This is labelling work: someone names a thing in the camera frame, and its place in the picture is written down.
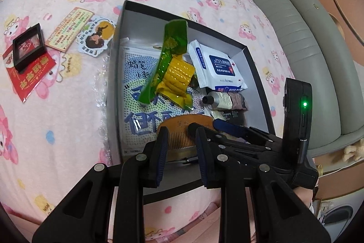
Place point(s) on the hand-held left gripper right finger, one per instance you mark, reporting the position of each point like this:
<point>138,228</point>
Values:
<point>203,159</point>

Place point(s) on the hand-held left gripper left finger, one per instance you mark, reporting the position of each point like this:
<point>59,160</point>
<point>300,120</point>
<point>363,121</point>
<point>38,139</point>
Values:
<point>161,154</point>

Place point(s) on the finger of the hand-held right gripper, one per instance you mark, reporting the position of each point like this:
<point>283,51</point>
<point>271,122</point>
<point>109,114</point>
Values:
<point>250,150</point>
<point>227,126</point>

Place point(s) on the wooden comb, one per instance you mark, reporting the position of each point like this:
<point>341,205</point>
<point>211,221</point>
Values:
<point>178,129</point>

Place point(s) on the grey cardboard box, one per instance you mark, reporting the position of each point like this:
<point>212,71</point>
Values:
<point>250,89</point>

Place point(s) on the green yellow corn snack packet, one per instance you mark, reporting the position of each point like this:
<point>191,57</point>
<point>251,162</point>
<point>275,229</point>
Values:
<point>177,72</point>

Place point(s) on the person's right forearm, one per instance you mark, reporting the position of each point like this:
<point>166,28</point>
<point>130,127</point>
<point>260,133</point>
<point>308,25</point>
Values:
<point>304,199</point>

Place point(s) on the small dark packet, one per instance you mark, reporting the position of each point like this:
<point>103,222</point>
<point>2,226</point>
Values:
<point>231,115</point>

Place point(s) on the cream tube with black cap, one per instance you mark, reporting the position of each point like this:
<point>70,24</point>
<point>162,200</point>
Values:
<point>224,100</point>

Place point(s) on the white wet wipes pack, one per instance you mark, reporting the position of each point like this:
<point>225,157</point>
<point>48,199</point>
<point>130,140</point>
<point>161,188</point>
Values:
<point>219,66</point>

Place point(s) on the beige plush toy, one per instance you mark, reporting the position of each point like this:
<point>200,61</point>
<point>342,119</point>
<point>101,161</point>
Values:
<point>352,152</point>

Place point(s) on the white printed flat packet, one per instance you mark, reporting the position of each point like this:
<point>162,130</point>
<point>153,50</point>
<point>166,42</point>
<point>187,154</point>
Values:
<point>136,83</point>

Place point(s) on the clear bubble wrap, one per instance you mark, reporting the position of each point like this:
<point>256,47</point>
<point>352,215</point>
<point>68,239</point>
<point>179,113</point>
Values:
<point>101,106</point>

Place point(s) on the grey padded headboard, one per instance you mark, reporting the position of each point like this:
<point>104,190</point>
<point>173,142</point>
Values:
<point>312,46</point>

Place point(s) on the white washing machine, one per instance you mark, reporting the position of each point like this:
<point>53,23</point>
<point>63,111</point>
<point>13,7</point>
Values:
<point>337,214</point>

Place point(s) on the pink printed blanket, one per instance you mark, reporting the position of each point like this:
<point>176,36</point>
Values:
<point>57,146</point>

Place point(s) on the cartoon figure sticker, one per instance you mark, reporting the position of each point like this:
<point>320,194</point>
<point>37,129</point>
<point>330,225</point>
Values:
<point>95,38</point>

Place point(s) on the red envelope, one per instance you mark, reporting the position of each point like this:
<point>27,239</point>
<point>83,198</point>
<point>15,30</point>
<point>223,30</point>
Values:
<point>31,82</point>

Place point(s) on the orange printed card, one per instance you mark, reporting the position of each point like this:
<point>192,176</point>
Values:
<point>69,29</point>

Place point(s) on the black square display frame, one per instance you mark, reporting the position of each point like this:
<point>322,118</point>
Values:
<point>17,59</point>

